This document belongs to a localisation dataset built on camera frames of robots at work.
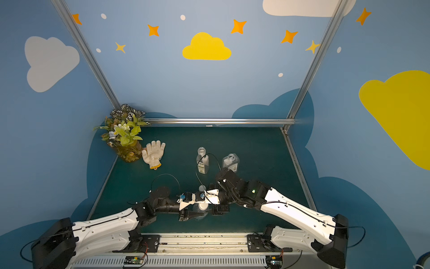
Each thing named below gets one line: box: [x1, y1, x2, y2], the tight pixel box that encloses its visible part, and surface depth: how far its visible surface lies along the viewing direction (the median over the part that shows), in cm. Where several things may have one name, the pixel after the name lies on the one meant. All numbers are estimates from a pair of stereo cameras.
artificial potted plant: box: [92, 103, 151, 164], surface depth 96 cm
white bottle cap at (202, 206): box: [198, 202, 209, 211], surface depth 69 cm
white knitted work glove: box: [141, 140, 166, 170], surface depth 106 cm
